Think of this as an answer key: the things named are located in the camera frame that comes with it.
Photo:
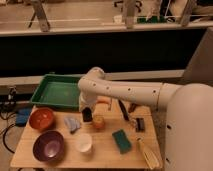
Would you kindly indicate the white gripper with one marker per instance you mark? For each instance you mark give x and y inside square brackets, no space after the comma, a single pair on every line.
[87,101]

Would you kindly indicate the black eraser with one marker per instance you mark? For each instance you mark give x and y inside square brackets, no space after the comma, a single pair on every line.
[87,115]

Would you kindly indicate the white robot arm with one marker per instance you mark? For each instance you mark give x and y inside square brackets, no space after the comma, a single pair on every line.
[189,115]

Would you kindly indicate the orange carrot toy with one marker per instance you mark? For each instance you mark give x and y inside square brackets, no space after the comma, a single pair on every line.
[105,101]

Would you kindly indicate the metal spoon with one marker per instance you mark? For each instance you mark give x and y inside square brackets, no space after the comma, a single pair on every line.
[110,104]

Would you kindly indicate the grey-blue cloth piece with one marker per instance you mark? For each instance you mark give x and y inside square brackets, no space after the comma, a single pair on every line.
[72,124]

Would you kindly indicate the green plastic tray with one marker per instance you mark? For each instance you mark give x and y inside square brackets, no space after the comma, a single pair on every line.
[57,91]

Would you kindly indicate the black knife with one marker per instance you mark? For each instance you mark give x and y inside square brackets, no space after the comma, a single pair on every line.
[123,109]

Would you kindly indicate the brown pine cone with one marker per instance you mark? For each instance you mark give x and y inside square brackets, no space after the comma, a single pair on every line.
[132,107]

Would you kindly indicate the red-orange bowl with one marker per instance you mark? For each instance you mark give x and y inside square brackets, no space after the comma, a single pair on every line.
[42,119]

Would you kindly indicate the green sponge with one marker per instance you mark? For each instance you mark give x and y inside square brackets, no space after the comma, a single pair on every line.
[122,141]

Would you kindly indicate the purple bowl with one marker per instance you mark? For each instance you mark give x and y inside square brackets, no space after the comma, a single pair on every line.
[49,146]

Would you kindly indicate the blue box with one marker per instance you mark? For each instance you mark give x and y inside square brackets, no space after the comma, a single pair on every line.
[22,116]

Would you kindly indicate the wooden brush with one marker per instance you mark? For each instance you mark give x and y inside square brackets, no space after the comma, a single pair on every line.
[150,157]

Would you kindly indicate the grey cabinet panel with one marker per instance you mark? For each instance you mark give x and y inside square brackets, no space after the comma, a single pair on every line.
[200,66]

